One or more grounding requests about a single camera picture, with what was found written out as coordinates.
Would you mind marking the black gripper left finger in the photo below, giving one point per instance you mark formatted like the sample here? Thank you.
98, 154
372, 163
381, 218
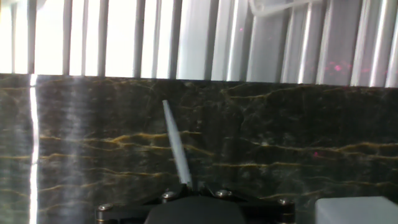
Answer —
124, 214

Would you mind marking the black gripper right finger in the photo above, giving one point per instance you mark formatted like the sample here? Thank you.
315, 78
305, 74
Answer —
267, 214

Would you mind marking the large translucent pipette tip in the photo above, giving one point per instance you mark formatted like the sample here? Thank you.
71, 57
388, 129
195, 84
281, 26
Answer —
176, 146

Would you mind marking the green pipette tip holder box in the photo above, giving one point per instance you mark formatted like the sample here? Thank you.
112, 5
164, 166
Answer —
354, 211

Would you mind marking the white tip rack clear lid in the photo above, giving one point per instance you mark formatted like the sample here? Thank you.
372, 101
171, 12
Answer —
261, 13

